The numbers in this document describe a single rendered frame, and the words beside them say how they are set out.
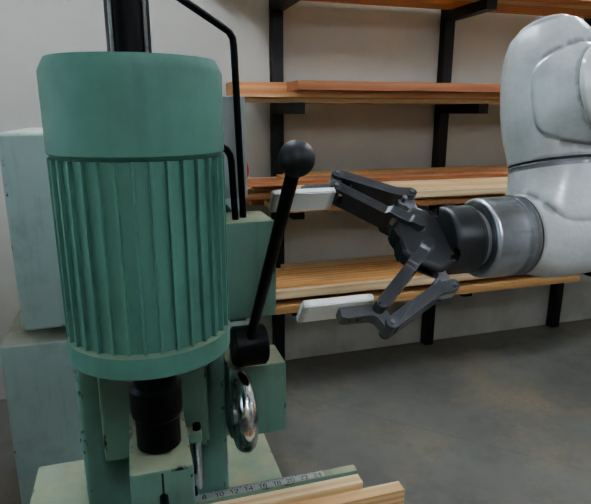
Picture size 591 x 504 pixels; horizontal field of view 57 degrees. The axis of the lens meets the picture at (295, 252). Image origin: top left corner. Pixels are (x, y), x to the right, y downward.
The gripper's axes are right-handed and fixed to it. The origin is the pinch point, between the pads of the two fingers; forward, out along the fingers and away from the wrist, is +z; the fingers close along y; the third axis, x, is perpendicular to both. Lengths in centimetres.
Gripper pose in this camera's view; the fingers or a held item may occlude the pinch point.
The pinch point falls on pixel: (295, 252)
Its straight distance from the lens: 53.9
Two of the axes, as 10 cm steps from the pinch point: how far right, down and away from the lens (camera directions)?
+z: -9.6, 0.7, -2.8
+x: 1.8, -5.9, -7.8
